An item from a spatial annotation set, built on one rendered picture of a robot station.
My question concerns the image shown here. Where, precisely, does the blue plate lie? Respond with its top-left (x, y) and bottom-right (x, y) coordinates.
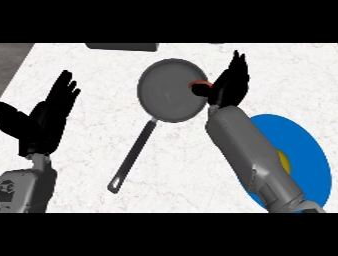
top-left (237, 113), bottom-right (333, 213)

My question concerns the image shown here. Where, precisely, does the dark grey flat appliance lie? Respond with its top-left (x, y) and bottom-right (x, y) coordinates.
top-left (85, 42), bottom-right (159, 53)

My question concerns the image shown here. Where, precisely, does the yellow round vegetable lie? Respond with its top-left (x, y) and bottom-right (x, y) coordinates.
top-left (274, 149), bottom-right (293, 176)

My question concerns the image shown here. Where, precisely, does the orange sweet potato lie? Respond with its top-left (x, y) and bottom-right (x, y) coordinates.
top-left (188, 79), bottom-right (213, 90)

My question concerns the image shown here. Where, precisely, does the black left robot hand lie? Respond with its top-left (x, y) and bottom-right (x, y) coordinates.
top-left (0, 69), bottom-right (82, 158)

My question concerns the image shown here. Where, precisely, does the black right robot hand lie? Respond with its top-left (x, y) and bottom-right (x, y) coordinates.
top-left (190, 50), bottom-right (250, 109)

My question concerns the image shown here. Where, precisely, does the grey frying pan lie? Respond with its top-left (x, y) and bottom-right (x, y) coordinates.
top-left (106, 58), bottom-right (209, 195)

